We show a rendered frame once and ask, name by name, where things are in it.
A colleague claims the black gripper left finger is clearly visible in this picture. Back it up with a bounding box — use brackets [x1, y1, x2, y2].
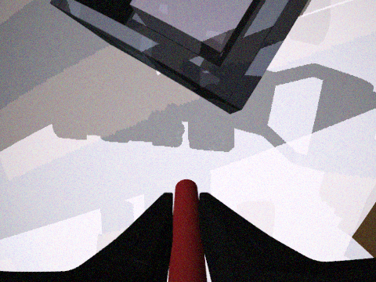
[0, 192, 173, 282]

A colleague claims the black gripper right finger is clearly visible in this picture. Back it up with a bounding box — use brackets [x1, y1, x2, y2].
[198, 192, 376, 282]

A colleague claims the white square plate with hole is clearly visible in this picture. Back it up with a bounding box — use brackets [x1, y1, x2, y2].
[129, 0, 260, 68]

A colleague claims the dark red peg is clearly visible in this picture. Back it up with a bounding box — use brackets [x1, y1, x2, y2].
[168, 179, 207, 282]

